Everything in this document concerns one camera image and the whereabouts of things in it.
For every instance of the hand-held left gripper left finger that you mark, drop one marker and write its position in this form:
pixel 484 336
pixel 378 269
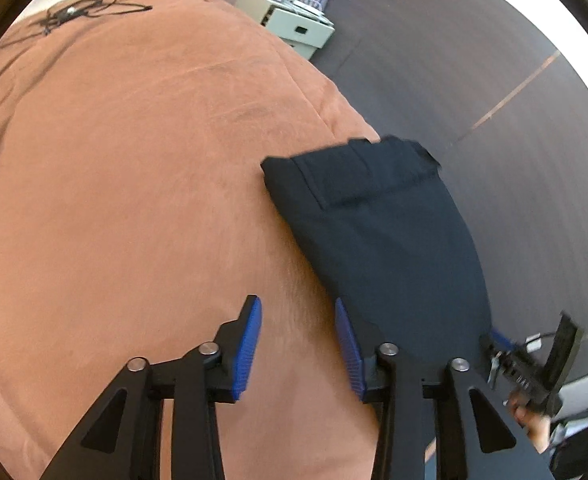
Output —
pixel 248 350

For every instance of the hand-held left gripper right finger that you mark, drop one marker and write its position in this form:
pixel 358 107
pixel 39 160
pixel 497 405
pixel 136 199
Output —
pixel 349 345

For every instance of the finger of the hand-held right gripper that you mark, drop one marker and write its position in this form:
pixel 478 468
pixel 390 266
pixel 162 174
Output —
pixel 498 336

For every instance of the dark navy pants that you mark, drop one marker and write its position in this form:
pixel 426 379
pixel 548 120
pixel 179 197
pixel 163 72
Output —
pixel 383 240

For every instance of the person's right hand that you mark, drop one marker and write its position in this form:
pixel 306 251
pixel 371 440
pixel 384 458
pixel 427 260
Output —
pixel 531 425

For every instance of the orange fleece blanket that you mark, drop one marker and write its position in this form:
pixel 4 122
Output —
pixel 124 185

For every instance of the pale green cabinet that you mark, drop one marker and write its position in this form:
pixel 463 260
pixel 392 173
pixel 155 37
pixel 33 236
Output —
pixel 294 25

